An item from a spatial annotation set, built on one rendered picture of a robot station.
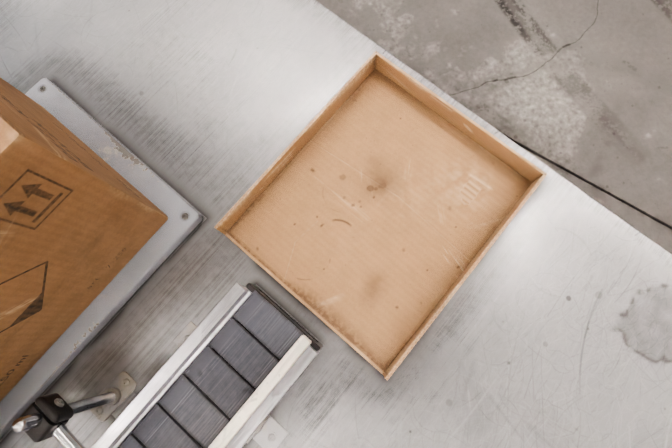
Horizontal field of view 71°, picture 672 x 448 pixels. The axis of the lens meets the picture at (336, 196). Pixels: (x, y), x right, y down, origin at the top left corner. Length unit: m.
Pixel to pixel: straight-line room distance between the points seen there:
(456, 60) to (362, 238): 1.16
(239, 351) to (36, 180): 0.26
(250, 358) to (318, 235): 0.16
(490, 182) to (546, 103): 1.07
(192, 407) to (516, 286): 0.39
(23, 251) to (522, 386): 0.52
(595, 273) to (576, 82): 1.16
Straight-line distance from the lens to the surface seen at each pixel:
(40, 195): 0.44
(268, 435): 0.60
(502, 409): 0.61
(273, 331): 0.54
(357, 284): 0.58
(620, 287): 0.66
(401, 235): 0.59
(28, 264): 0.50
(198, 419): 0.56
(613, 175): 1.68
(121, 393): 0.64
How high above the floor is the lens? 1.41
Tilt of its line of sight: 75 degrees down
